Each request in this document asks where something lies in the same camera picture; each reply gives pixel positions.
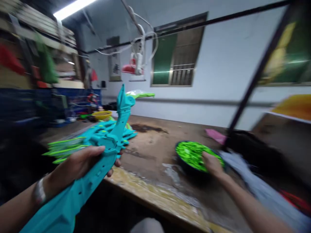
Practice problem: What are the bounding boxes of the person's legs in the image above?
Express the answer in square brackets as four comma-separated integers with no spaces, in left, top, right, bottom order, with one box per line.
[131,217,164,233]

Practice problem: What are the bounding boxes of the window with green panel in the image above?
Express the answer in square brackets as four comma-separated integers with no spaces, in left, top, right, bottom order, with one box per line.
[150,11,209,87]

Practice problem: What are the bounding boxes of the black metal frame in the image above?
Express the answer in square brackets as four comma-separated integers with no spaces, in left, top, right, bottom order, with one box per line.
[85,0,299,146]

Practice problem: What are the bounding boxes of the yellow plastic tray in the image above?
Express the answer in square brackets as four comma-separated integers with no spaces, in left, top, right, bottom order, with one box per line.
[271,94,311,120]

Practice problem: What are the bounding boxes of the wall scroll picture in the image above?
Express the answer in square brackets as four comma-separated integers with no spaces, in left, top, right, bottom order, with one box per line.
[107,36,122,82]

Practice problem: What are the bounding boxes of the teal plastic toy bow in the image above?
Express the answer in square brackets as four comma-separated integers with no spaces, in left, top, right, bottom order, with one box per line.
[20,84,136,233]

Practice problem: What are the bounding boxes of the red and white desk lamp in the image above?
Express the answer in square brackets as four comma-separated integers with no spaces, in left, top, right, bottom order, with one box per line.
[121,45,146,76]

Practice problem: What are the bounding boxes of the yellow bowl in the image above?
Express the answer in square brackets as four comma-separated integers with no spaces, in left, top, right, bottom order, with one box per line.
[91,110,113,121]

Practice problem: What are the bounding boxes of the black bowl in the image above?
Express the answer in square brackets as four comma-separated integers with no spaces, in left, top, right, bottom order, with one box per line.
[175,140,226,174]

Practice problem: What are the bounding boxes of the green toy bow in bag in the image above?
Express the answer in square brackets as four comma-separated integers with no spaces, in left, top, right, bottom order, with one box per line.
[126,90,156,99]

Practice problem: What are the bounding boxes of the person's left hand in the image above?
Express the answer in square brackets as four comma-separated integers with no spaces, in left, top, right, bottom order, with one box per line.
[51,145,121,188]

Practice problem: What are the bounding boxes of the pile of green plastic parts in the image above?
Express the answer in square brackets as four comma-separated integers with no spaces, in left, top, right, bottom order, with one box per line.
[176,141,225,172]

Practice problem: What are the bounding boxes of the fluorescent ceiling light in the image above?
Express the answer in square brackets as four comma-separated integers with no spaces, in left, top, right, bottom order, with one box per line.
[53,0,98,20]

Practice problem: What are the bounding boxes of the person's right hand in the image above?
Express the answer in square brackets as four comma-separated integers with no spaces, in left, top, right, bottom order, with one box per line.
[202,151,227,178]

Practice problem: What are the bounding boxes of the blue crates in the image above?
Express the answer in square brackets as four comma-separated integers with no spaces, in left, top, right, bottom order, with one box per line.
[0,88,102,127]

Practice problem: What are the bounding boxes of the pink sheet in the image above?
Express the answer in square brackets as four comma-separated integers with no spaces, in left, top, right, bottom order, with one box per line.
[205,128,228,145]

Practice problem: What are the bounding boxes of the pile of teal toy bows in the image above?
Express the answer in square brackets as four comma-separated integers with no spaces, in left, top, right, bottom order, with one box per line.
[42,116,138,164]

